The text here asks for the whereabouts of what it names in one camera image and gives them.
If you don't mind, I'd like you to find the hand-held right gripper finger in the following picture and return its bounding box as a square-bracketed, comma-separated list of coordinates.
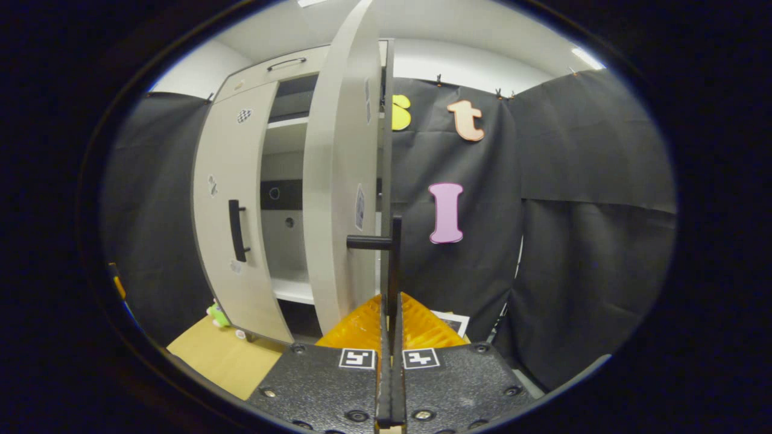
[246, 294, 393, 433]
[391, 292, 537, 433]

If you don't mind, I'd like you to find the black door handle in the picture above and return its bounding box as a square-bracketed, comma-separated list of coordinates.
[347, 216, 403, 350]
[227, 199, 252, 263]

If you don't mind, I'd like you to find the beige double-door shoe cabinet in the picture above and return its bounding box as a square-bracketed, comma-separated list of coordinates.
[192, 0, 396, 347]

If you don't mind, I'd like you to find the beige cabinet door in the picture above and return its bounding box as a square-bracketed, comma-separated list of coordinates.
[192, 81, 295, 344]
[302, 0, 396, 337]

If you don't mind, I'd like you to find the beige cabinet drawer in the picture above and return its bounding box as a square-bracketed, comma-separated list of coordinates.
[214, 45, 331, 103]

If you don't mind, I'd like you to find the white-bordered picture card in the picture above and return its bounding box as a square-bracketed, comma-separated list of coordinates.
[429, 310, 471, 338]

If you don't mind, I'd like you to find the pink and green plush toy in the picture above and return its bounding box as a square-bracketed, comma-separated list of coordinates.
[206, 300, 233, 329]

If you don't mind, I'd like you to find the black backdrop cloth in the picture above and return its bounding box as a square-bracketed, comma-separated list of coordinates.
[100, 66, 679, 392]

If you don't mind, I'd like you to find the narrow ceiling light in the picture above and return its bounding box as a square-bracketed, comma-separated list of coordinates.
[570, 47, 606, 71]

